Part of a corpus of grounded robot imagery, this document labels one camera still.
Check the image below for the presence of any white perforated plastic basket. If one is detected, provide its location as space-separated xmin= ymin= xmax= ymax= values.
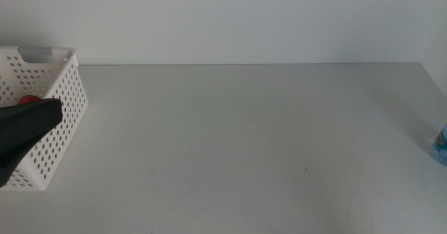
xmin=0 ymin=45 xmax=90 ymax=192

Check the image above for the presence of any red soda can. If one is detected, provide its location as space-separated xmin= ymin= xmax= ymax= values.
xmin=17 ymin=94 xmax=42 ymax=105

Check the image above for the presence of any blue water bottle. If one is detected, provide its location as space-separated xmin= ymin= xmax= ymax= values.
xmin=431 ymin=124 xmax=447 ymax=167

